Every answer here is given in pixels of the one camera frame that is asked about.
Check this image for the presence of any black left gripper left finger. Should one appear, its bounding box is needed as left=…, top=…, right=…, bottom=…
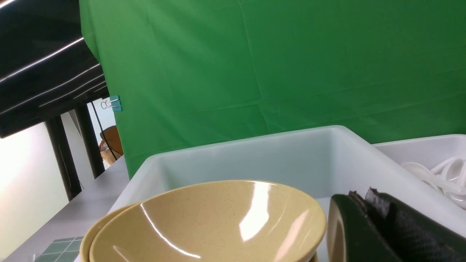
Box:
left=327, top=194, right=401, bottom=262

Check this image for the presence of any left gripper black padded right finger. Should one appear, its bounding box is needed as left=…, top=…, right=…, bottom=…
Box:
left=348, top=188, right=466, bottom=262

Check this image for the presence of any tan noodle bowl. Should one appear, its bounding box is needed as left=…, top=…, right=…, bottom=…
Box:
left=90, top=180, right=326, bottom=262

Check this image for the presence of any top stacked tan bowl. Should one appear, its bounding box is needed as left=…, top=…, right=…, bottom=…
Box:
left=78, top=204, right=135, bottom=262

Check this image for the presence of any white soup spoon left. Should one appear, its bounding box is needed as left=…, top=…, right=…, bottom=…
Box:
left=401, top=162, right=442, bottom=193

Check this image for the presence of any white soup spoon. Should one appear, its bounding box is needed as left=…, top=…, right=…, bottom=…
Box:
left=401, top=162, right=442, bottom=193
left=431, top=157, right=465, bottom=193

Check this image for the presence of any white soup spoon top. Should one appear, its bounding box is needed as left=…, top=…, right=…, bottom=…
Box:
left=431, top=157, right=465, bottom=193

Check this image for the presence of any large translucent white tub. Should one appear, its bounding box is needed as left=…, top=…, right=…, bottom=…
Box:
left=110, top=126, right=465, bottom=262

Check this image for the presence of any white spoon bin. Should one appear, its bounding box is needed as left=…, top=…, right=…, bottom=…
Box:
left=372, top=134, right=466, bottom=211

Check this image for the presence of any green backdrop cloth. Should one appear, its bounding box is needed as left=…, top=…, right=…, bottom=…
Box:
left=79, top=0, right=466, bottom=178

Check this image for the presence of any brown chair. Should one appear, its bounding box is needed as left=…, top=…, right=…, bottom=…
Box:
left=99, top=126, right=124, bottom=165

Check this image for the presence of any teal binder clip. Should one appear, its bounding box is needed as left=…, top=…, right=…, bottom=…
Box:
left=100, top=96, right=123, bottom=112

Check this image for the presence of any green checked tablecloth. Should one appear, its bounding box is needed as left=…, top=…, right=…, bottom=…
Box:
left=33, top=237, right=84, bottom=262

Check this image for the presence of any black frame stand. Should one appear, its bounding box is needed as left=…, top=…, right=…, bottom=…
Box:
left=0, top=0, right=108, bottom=200

